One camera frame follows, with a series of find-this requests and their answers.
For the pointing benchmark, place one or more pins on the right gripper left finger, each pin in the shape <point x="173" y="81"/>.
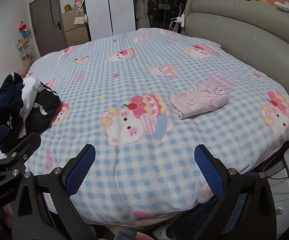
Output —
<point x="43" y="209"/>

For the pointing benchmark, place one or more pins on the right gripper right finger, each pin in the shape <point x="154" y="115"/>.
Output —
<point x="245" y="208"/>

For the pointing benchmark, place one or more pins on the pile of dark clothes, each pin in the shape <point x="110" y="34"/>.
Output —
<point x="26" y="105"/>

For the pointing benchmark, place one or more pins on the person's left hand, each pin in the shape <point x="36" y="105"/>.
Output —
<point x="8" y="215"/>

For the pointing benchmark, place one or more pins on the white toy shelf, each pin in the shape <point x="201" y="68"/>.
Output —
<point x="26" y="54"/>

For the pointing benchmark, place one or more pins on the red blue plush toy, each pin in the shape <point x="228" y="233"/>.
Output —
<point x="24" y="29"/>

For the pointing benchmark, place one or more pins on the folded pink cartoon garment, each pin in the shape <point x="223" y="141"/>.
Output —
<point x="202" y="98"/>

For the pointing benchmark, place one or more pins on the beige cabinet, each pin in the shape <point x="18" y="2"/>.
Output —
<point x="75" y="33"/>

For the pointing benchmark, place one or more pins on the blue checkered cartoon blanket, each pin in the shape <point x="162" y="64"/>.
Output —
<point x="115" y="94"/>

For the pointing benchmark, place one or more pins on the grey room door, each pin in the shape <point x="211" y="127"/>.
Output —
<point x="47" y="24"/>

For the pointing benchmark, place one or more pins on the white handbag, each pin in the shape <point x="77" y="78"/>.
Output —
<point x="79" y="19"/>

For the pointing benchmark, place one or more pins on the grey padded headboard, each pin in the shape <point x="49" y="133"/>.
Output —
<point x="254" y="32"/>

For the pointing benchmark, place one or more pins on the white wardrobe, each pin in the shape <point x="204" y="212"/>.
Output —
<point x="110" y="17"/>

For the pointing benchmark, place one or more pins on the white power strip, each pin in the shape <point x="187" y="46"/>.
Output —
<point x="177" y="23"/>

